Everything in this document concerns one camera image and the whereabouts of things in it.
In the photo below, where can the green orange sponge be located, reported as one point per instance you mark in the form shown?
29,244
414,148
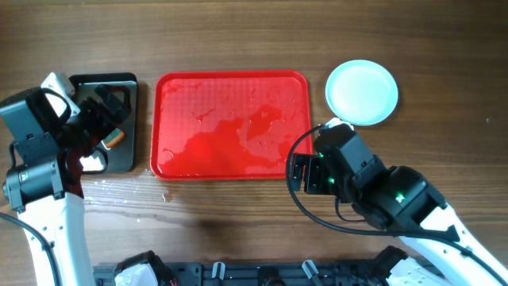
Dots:
113,138

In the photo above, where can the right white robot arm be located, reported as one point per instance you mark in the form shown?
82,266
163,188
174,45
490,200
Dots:
397,202

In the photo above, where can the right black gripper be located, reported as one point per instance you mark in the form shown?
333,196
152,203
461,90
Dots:
314,163

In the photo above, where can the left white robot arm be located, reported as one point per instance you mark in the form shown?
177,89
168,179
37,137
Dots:
45,189

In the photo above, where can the black water tray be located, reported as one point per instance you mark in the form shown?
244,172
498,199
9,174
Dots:
121,158

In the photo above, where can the pale blue plate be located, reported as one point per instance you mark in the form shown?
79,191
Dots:
361,92

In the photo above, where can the red plastic tray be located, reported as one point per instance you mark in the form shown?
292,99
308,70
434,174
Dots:
227,125

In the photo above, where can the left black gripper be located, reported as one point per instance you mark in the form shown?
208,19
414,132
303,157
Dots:
97,113

